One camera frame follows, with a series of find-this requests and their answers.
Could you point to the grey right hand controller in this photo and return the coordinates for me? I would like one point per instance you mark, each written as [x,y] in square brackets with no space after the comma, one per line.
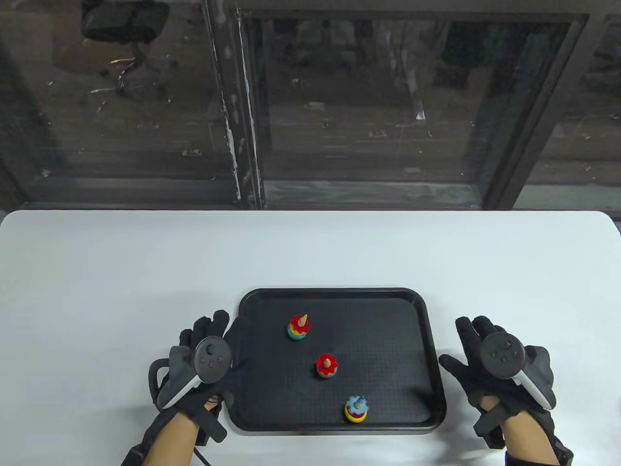
[502,357]

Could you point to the red yellow teal small top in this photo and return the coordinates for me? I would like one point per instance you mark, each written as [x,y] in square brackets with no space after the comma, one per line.
[298,327]

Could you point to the black plastic tray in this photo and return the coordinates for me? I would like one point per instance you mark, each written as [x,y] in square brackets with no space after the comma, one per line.
[388,340]

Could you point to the red blue small top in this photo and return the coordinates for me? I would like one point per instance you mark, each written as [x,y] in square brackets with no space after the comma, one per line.
[327,366]

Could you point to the person's right hand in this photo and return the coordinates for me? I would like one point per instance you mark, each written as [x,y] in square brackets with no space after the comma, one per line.
[465,374]

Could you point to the person's left hand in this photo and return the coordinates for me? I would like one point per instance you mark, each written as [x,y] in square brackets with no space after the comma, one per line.
[208,395]

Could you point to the black office chair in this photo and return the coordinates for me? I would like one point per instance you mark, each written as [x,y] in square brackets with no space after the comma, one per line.
[121,22]

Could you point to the grey hand controller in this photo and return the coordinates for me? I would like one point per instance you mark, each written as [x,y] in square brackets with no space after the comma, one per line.
[211,361]
[502,357]

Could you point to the dark metal window frame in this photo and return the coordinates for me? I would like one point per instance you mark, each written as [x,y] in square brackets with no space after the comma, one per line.
[234,97]

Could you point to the blue yellow small top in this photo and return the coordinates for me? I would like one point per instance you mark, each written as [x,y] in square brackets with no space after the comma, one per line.
[356,410]

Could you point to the grey left hand controller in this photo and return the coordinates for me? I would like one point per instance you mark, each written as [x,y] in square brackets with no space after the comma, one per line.
[211,361]

